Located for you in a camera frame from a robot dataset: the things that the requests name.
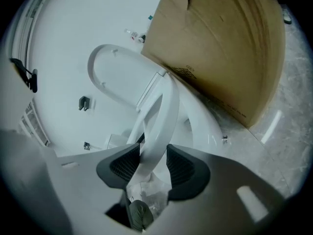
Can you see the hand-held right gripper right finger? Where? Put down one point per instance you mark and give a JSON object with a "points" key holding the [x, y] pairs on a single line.
{"points": [[220, 180]]}

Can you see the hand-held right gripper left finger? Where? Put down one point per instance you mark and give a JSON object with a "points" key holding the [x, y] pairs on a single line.
{"points": [[80, 175]]}

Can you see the white toilet seat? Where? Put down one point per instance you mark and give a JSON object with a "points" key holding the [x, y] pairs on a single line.
{"points": [[168, 121]]}

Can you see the white toilet lid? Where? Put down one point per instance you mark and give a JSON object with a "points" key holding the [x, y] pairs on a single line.
{"points": [[117, 72]]}

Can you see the person's right shoe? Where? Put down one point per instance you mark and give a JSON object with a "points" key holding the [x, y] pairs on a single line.
{"points": [[140, 212]]}

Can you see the large cardboard box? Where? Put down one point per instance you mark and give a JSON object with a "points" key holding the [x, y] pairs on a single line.
{"points": [[220, 45]]}

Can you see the clear bottle with red label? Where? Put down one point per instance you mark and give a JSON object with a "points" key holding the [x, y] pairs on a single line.
{"points": [[132, 35]]}

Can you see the black wall bracket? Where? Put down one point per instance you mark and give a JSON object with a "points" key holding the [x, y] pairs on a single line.
{"points": [[33, 81], [86, 146], [83, 103]]}

